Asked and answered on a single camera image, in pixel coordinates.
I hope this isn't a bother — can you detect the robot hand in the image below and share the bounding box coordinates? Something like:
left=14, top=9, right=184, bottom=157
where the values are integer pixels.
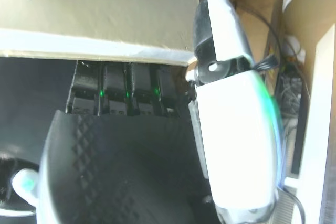
left=10, top=0, right=284, bottom=224

